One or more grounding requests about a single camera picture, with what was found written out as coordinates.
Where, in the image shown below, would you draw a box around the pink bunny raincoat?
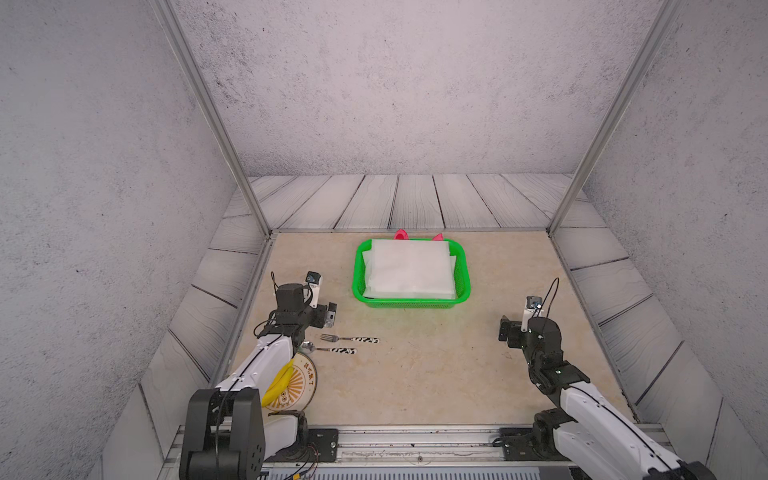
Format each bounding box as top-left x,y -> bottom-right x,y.
394,229 -> 445,241

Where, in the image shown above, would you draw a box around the green plastic basket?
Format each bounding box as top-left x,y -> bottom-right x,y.
352,238 -> 472,309

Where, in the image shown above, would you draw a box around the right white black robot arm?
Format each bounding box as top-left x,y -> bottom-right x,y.
494,296 -> 715,479

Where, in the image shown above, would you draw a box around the spoon with zebra handle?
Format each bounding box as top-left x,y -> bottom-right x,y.
300,341 -> 357,355

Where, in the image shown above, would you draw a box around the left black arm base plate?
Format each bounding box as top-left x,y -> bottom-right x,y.
264,410 -> 339,463

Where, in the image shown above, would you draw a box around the white raincoat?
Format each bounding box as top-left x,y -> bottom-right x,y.
363,239 -> 457,300

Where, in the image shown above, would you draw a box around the left metal corner post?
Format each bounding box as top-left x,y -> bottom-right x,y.
150,0 -> 272,237

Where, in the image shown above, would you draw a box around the yellow bananas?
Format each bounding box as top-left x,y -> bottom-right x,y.
261,361 -> 293,407

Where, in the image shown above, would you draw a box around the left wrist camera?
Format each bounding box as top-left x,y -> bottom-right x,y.
275,283 -> 313,313

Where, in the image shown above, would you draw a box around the round patterned plate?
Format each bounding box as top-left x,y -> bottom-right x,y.
263,353 -> 318,412

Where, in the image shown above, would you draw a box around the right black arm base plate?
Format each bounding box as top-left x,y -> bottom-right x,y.
491,408 -> 576,462

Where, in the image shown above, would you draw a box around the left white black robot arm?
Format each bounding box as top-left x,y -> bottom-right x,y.
178,271 -> 336,479

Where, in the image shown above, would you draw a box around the metal corner post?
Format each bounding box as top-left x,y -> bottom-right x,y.
546,0 -> 683,239
150,0 -> 272,237

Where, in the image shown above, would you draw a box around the fork with zebra handle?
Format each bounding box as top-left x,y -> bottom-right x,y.
320,334 -> 380,344

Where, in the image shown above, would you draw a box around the aluminium front rail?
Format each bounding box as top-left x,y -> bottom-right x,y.
157,423 -> 685,480

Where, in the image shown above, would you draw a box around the right metal corner post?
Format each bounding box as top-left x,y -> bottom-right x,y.
546,0 -> 683,239

